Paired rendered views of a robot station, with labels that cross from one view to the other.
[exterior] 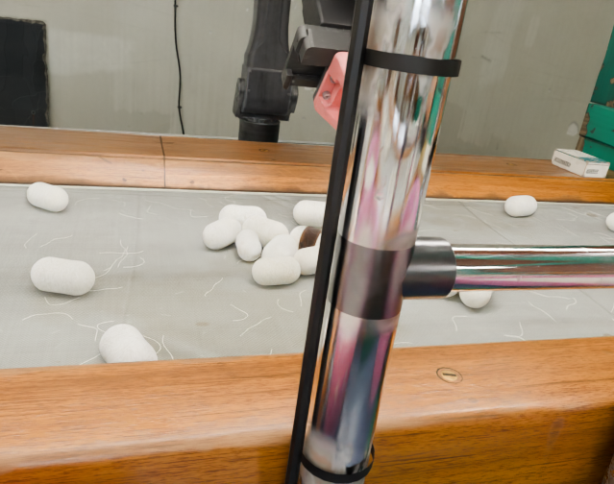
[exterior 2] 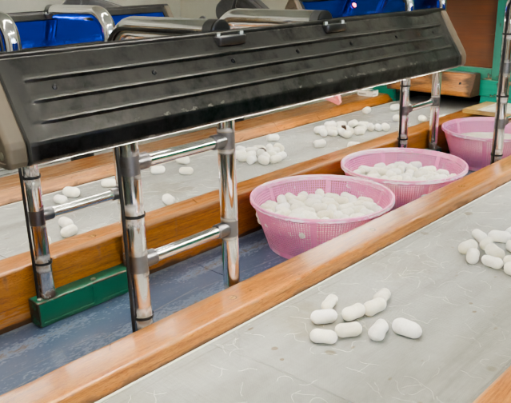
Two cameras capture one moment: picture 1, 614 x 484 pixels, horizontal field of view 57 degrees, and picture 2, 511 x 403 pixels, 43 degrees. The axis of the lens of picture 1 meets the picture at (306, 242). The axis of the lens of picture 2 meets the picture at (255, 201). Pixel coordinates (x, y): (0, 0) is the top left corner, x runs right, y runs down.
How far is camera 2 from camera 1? 151 cm
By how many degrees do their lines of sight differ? 25
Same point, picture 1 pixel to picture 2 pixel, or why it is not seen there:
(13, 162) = (244, 133)
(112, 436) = (377, 145)
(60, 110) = not seen: outside the picture
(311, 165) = (306, 114)
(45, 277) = (319, 143)
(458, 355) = not seen: hidden behind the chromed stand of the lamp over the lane
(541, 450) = (419, 141)
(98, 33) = not seen: outside the picture
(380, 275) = (407, 109)
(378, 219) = (406, 102)
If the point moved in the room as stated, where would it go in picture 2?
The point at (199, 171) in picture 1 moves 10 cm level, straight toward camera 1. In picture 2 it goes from (283, 124) to (308, 129)
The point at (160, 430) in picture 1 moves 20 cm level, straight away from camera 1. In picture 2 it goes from (381, 143) to (320, 130)
